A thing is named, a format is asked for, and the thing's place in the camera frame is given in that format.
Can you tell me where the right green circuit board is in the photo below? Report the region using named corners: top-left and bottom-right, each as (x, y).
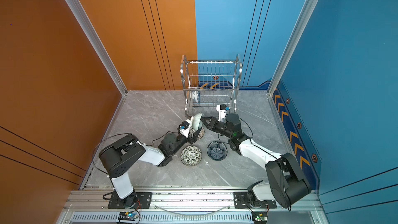
top-left (251, 212), bottom-right (268, 224)

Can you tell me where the left aluminium corner post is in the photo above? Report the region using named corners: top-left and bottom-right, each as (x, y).
top-left (65, 0), bottom-right (127, 96)

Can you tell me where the green circuit board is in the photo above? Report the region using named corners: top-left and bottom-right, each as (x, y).
top-left (251, 212), bottom-right (268, 224)
top-left (117, 212), bottom-right (140, 224)

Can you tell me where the blue floral white bowl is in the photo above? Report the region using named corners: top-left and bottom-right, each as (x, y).
top-left (190, 90), bottom-right (200, 103)

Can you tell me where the aluminium front rail frame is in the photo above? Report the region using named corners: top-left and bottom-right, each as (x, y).
top-left (56, 187), bottom-right (329, 224)

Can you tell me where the stainless steel dish rack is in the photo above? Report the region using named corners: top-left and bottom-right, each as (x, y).
top-left (180, 55), bottom-right (243, 118)

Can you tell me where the white brown lattice bowl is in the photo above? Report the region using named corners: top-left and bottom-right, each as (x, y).
top-left (194, 128), bottom-right (205, 140)

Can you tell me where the left green circuit board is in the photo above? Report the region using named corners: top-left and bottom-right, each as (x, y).
top-left (117, 212), bottom-right (140, 224)

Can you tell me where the pale green ribbed bowl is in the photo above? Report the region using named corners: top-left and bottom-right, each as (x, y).
top-left (191, 113), bottom-right (203, 131)

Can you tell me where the aluminium corner post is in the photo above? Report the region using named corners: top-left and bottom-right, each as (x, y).
top-left (65, 0), bottom-right (127, 96)
top-left (267, 0), bottom-right (319, 96)

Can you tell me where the right aluminium corner post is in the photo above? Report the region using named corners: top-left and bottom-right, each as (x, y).
top-left (267, 0), bottom-right (319, 96)

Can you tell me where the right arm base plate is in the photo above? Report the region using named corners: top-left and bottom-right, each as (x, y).
top-left (233, 191), bottom-right (277, 209)

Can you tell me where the clear cable on rail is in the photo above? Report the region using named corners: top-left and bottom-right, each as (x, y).
top-left (151, 203), bottom-right (234, 217)

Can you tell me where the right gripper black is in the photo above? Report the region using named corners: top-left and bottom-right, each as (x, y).
top-left (201, 117), bottom-right (234, 140)

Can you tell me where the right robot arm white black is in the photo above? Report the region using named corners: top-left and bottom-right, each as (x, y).
top-left (201, 114), bottom-right (312, 209)

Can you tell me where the dark blue petal bowl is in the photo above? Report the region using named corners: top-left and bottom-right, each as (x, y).
top-left (207, 141), bottom-right (228, 161)

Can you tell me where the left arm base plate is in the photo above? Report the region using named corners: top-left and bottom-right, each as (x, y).
top-left (104, 191), bottom-right (152, 209)

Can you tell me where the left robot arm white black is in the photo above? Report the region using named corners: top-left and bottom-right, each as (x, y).
top-left (98, 128), bottom-right (203, 208)

